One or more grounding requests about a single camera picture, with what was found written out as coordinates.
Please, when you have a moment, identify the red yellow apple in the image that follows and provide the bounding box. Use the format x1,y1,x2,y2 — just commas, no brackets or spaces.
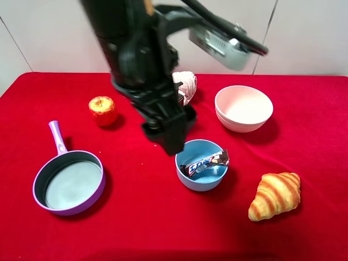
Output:
88,96,118,127

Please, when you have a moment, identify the pink bowl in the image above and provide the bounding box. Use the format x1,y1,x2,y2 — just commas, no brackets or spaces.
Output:
214,85,274,133

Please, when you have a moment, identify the chocolate bar wrapper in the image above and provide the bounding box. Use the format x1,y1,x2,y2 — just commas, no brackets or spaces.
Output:
179,150,229,179

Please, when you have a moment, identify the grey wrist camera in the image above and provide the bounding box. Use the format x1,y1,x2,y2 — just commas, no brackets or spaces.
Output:
189,24,252,71

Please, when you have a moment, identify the black pump bottle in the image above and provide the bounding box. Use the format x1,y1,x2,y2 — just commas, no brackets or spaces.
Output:
176,82,184,105

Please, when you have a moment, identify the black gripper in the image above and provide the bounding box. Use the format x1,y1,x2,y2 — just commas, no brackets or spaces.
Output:
116,13,197,156

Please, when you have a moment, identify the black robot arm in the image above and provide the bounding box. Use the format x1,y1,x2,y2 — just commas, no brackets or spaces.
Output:
81,1,199,156

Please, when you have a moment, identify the pink rolled towel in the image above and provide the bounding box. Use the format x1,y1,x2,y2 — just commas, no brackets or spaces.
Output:
172,71,197,106

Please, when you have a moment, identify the blue bowl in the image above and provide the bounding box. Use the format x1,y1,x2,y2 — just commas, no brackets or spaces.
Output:
175,139,228,192

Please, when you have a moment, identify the purple frying pan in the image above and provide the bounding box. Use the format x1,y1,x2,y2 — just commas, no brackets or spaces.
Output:
32,121,106,216

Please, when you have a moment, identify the red velvet tablecloth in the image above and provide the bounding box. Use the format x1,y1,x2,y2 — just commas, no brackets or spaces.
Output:
1,72,347,260

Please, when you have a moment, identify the croissant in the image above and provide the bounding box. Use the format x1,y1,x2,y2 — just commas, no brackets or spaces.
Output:
248,172,301,222

